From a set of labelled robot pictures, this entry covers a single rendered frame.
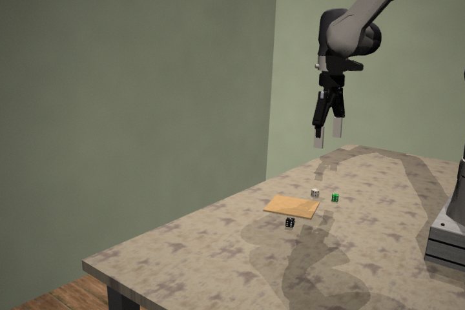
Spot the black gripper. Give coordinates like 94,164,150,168
312,73,345,149

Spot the black die with white pips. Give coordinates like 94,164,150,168
285,217,295,228

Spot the tan mat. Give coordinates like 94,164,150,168
263,195,320,220

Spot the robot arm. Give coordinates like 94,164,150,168
315,0,465,226

